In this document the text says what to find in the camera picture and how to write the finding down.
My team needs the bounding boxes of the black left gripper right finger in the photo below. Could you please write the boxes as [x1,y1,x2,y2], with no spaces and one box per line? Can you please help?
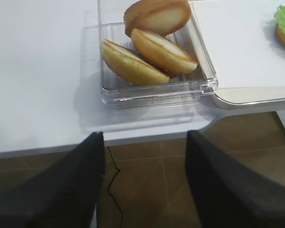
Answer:
[185,131,285,228]

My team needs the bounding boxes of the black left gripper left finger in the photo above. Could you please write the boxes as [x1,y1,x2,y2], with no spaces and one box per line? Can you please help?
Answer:
[0,132,105,228]

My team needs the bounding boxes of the cream metal tray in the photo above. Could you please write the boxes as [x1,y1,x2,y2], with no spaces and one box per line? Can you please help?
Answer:
[192,0,285,109]

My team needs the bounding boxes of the front bun half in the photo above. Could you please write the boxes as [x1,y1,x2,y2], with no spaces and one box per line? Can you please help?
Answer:
[100,39,170,85]

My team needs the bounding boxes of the bun half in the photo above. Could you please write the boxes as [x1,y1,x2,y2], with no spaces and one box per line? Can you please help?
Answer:
[100,39,170,85]
[123,0,191,37]
[131,28,198,74]

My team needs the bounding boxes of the middle bun half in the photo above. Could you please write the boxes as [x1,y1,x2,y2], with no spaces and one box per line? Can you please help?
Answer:
[131,28,198,74]

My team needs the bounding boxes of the clear plastic bun container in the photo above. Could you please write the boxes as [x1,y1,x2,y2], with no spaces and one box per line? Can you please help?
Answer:
[97,0,219,109]

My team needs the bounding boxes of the bottom bun on tray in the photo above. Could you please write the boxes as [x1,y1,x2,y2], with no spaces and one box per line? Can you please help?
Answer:
[275,24,285,48]

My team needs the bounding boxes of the top bun half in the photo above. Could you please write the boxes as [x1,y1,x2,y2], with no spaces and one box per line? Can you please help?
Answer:
[123,0,191,37]

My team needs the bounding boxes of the thin black floor cable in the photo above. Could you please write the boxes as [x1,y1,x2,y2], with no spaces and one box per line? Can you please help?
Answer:
[106,146,123,228]

